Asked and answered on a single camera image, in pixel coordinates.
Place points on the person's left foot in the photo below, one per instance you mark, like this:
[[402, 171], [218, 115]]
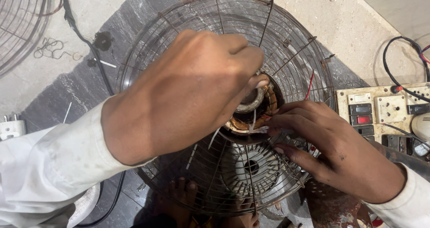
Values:
[[181, 197]]

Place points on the white vented motor cover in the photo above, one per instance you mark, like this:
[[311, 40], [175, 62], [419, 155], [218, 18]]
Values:
[[250, 167]]

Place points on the person's left hand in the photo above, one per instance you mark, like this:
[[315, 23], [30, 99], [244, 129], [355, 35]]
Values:
[[174, 97]]

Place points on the rusty metal fan base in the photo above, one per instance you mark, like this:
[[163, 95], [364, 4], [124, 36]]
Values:
[[332, 207]]

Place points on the white plastic strip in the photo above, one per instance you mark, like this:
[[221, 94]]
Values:
[[105, 63], [67, 112]]

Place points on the cream switch socket board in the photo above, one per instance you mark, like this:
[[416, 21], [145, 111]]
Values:
[[379, 110]]

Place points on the white round plug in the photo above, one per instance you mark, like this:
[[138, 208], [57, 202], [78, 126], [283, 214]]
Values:
[[421, 129]]

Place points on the black rubber piece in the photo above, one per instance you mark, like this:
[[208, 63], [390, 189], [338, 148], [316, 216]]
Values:
[[102, 41]]

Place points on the person's right hand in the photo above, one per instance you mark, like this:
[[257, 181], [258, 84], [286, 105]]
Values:
[[342, 157]]

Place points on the copper wound fan motor stator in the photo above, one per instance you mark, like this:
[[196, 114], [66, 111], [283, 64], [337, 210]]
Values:
[[265, 103]]

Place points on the white round plastic part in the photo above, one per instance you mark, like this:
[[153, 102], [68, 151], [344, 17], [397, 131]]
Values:
[[85, 204]]

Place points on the person's right foot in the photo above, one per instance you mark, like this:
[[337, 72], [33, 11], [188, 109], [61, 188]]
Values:
[[245, 216]]

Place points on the white three pin plug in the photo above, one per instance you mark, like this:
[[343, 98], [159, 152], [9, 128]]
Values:
[[11, 127]]

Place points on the person's foot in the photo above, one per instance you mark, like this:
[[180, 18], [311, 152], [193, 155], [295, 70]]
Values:
[[245, 216], [181, 197]]

